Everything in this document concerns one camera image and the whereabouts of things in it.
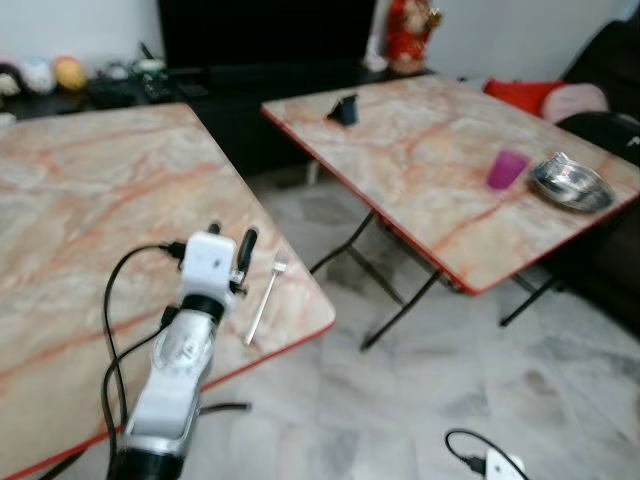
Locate steel fork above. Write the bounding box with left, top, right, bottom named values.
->
left=245, top=250, right=289, bottom=347

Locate black television console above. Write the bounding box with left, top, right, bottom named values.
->
left=0, top=65, right=441, bottom=176

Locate marble folding table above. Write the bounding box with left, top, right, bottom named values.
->
left=262, top=73, right=640, bottom=351
left=0, top=103, right=337, bottom=479

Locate black phone stand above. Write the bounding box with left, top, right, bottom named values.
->
left=327, top=93, right=361, bottom=127

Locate black television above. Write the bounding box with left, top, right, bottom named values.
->
left=158, top=0, right=386, bottom=71

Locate yellow ball ornament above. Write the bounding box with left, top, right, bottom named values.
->
left=53, top=57, right=87, bottom=91

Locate black chair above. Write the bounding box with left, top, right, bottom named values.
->
left=540, top=110, right=640, bottom=336

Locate steel plate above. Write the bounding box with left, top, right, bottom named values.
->
left=528, top=160, right=616, bottom=214

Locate white ball ornament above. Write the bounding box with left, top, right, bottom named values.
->
left=22, top=60, right=56, bottom=94

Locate steel bowl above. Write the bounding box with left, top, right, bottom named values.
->
left=535, top=152, right=601, bottom=196

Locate black sofa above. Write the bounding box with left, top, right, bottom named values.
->
left=560, top=18, right=640, bottom=116

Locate pink cushion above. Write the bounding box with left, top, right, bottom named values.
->
left=540, top=84, right=611, bottom=123

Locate red seated statue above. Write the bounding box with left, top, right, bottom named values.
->
left=385, top=0, right=443, bottom=76

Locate pink plastic cup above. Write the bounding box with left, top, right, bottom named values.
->
left=487, top=149, right=529, bottom=192

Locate red cushion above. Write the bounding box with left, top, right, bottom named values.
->
left=483, top=80, right=561, bottom=119

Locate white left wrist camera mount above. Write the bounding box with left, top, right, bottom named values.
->
left=183, top=232, right=239, bottom=301

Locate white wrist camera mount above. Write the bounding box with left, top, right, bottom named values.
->
left=485, top=452, right=526, bottom=480
left=183, top=232, right=239, bottom=301

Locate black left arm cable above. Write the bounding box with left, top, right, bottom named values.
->
left=108, top=310, right=179, bottom=441
left=103, top=240, right=189, bottom=451

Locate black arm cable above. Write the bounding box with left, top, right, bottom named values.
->
left=103, top=240, right=189, bottom=451
left=445, top=430, right=491, bottom=476
left=108, top=310, right=179, bottom=441

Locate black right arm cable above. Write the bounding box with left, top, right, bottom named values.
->
left=445, top=430, right=491, bottom=476

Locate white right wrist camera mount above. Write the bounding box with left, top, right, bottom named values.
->
left=485, top=452, right=526, bottom=480

